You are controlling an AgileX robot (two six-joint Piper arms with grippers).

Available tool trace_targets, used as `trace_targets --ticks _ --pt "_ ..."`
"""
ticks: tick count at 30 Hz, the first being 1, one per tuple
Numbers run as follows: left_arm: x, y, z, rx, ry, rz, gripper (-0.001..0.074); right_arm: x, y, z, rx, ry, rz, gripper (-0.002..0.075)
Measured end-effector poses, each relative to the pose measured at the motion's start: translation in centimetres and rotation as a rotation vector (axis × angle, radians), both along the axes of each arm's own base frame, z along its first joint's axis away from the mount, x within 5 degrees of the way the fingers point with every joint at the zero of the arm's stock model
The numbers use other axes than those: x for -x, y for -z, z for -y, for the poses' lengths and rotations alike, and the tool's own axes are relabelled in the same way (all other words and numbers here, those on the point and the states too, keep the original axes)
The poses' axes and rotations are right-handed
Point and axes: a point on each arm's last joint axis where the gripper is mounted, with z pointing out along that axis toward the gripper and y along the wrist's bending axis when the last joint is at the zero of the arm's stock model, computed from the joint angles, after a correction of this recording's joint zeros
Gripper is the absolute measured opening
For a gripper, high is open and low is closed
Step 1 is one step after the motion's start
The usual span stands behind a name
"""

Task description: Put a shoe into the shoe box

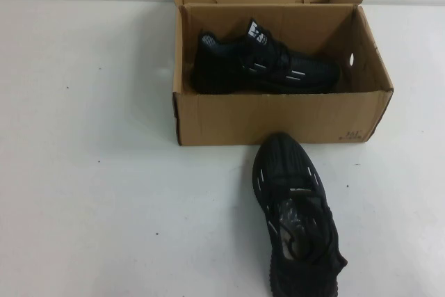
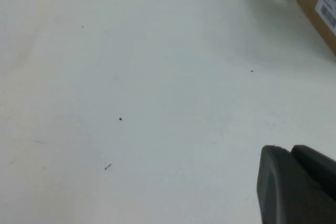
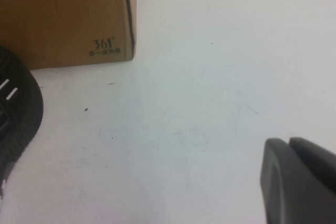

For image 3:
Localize brown cardboard shoe box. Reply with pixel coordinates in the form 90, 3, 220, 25
0, 0, 139, 71

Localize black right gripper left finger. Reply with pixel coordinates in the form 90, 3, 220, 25
259, 137, 336, 224

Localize black knit sneaker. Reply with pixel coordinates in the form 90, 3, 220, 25
0, 46, 44, 201

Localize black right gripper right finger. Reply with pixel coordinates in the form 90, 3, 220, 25
288, 136, 336, 180

